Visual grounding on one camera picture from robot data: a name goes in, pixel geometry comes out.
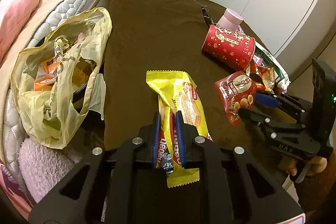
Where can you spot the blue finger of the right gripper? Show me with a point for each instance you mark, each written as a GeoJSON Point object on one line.
{"type": "Point", "coordinates": [249, 115]}
{"type": "Point", "coordinates": [267, 100]}

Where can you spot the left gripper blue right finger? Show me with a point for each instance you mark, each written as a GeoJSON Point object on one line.
{"type": "Point", "coordinates": [180, 138]}

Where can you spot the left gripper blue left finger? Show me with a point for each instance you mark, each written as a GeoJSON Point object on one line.
{"type": "Point", "coordinates": [156, 126]}

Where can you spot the dark red snack packet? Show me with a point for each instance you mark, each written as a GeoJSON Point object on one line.
{"type": "Point", "coordinates": [236, 91]}

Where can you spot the red gold snack wrapper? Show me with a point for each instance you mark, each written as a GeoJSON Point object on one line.
{"type": "Point", "coordinates": [263, 77]}

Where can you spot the yellow biscuit wrapper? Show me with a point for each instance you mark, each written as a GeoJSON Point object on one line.
{"type": "Point", "coordinates": [176, 92]}

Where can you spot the red paper cup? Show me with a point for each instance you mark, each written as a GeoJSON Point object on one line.
{"type": "Point", "coordinates": [232, 48]}

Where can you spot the yellow plastic trash bag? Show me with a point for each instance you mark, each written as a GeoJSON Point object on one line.
{"type": "Point", "coordinates": [52, 118]}

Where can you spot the orange snack wrapper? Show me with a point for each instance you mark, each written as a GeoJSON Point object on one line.
{"type": "Point", "coordinates": [46, 75]}

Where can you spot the right hand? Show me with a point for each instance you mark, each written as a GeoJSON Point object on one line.
{"type": "Point", "coordinates": [290, 165]}

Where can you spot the pink cylindrical jar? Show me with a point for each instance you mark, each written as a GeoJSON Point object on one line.
{"type": "Point", "coordinates": [230, 20]}

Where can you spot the fluffy lilac blanket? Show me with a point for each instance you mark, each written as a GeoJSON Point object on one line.
{"type": "Point", "coordinates": [42, 167]}

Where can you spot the quilted mattress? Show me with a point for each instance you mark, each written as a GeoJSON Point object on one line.
{"type": "Point", "coordinates": [12, 132]}

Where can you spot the beige bed sheet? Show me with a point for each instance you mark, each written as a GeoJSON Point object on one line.
{"type": "Point", "coordinates": [36, 19]}

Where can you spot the pink floral quilt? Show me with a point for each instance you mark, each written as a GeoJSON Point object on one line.
{"type": "Point", "coordinates": [14, 15]}

